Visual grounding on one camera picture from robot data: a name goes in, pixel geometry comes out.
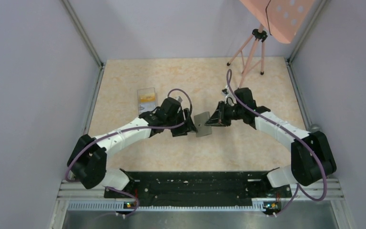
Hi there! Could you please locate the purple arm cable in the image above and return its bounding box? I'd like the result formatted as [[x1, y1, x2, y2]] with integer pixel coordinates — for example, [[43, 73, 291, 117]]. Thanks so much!
[[64, 88, 193, 183], [225, 69, 328, 202]]

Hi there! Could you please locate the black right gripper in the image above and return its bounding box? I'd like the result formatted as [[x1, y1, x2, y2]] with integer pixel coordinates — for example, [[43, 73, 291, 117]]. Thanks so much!
[[205, 101, 244, 127]]

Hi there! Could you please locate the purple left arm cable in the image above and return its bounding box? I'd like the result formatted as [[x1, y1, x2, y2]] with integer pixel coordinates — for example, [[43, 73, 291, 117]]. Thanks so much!
[[64, 88, 193, 183]]

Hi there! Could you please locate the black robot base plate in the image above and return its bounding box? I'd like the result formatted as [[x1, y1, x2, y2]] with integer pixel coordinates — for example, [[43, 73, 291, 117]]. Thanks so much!
[[103, 171, 293, 208]]

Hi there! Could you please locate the grey card holder wallet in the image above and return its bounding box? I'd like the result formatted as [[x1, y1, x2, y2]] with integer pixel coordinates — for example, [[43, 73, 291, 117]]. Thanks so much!
[[194, 112, 212, 138]]

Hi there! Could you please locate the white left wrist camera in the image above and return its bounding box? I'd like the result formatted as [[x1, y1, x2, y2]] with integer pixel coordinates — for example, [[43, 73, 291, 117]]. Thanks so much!
[[175, 96, 183, 103]]

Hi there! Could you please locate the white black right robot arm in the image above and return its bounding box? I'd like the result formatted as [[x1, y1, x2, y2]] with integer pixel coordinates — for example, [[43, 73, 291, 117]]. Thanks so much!
[[205, 88, 337, 197]]

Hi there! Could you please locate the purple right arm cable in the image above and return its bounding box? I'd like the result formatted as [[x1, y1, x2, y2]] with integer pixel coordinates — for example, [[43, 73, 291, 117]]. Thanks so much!
[[225, 69, 328, 202]]

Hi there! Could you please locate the clear plastic card box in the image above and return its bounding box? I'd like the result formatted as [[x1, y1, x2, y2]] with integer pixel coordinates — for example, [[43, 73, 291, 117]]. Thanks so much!
[[137, 87, 157, 114]]

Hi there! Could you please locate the pink tripod stand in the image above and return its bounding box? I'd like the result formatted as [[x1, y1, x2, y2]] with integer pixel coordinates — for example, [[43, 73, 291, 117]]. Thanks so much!
[[226, 24, 268, 88]]

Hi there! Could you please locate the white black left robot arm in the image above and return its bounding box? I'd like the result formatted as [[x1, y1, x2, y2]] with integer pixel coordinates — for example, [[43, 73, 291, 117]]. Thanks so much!
[[67, 97, 197, 197]]

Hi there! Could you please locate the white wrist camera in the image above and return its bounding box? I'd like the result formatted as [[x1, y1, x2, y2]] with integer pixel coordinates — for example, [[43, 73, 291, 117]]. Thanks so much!
[[221, 85, 230, 96], [175, 96, 183, 103]]

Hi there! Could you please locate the pink perforated panel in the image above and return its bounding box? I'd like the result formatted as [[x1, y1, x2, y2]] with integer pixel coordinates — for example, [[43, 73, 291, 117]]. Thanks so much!
[[240, 0, 315, 44]]

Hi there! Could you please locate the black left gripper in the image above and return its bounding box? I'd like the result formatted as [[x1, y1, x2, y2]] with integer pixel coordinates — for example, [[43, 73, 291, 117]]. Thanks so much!
[[166, 108, 197, 137]]

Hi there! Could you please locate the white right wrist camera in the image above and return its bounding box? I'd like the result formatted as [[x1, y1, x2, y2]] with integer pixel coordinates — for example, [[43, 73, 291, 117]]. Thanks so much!
[[221, 85, 230, 96]]

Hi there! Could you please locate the purple glitter bottle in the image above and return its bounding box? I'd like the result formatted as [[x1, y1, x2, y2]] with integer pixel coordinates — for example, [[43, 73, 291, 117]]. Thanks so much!
[[308, 124, 321, 133]]

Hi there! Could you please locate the aluminium frame rail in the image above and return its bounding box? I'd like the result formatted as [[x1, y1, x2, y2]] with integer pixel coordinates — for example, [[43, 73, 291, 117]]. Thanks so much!
[[56, 178, 345, 212]]

